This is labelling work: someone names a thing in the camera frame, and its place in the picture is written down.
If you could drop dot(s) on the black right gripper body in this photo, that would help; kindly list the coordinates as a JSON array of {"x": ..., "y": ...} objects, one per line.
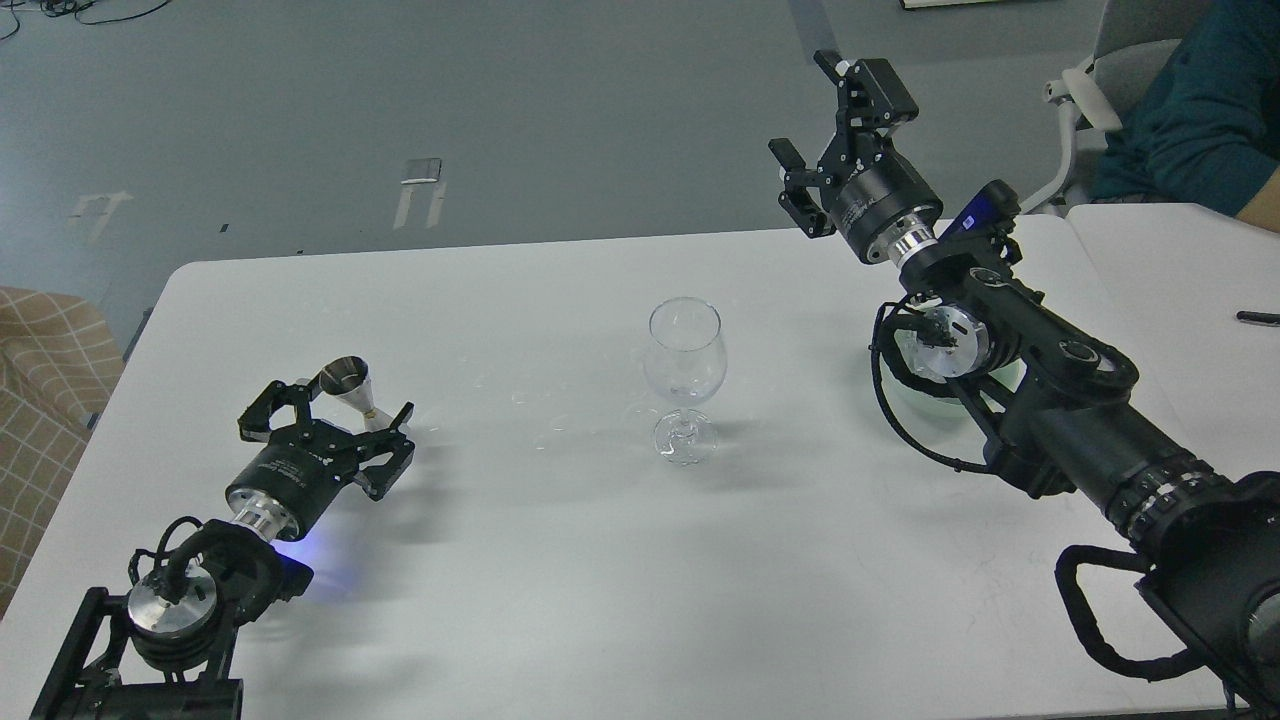
[{"x": 873, "y": 194}]

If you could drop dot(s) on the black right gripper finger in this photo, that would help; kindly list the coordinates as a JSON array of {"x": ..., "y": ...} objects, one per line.
[
  {"x": 871, "y": 98},
  {"x": 795, "y": 197}
]

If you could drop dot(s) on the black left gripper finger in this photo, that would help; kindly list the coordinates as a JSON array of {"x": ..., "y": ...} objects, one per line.
[
  {"x": 384, "y": 451},
  {"x": 255, "y": 424}
]

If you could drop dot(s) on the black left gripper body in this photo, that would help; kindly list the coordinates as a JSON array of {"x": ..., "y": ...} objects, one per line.
[{"x": 294, "y": 479}]

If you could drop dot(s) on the steel cocktail jigger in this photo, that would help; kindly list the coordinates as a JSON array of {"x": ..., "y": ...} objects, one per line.
[{"x": 348, "y": 379}]

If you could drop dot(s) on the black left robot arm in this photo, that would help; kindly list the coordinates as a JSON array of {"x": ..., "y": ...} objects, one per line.
[{"x": 163, "y": 650}]

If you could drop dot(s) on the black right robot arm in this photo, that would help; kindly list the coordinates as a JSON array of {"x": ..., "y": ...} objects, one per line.
[{"x": 974, "y": 372}]

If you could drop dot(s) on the clear wine glass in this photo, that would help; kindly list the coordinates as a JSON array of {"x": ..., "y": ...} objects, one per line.
[{"x": 685, "y": 363}]

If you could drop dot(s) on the beige checkered sofa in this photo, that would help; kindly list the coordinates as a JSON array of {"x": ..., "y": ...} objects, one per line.
[{"x": 59, "y": 366}]

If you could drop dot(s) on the white office chair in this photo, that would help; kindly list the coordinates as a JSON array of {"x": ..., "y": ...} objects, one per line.
[{"x": 1133, "y": 44}]

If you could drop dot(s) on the seated person in teal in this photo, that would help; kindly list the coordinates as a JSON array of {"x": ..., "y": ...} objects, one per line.
[{"x": 1206, "y": 131}]

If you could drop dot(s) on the black marker pen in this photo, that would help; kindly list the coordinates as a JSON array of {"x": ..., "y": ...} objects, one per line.
[{"x": 1258, "y": 318}]

